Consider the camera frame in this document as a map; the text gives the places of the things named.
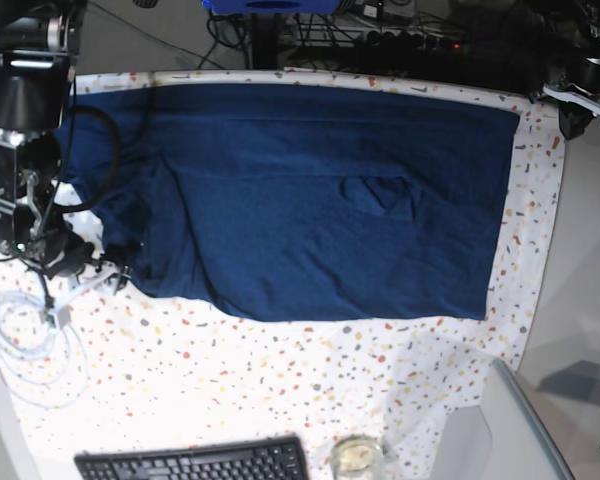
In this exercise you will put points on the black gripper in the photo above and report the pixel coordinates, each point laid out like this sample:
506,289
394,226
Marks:
75,253

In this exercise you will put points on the dark blue t-shirt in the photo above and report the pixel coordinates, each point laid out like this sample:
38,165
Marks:
297,203

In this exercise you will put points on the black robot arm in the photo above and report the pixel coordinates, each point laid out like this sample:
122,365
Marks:
39,48
569,61

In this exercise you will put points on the terrazzo patterned table cloth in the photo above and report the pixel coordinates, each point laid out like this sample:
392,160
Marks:
133,372

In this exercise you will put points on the black power strip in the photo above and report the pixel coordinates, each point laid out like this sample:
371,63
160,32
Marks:
410,40

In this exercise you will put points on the black computer keyboard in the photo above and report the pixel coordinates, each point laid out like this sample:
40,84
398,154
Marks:
276,458

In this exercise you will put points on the clear glass jar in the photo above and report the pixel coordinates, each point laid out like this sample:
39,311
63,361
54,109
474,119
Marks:
357,457

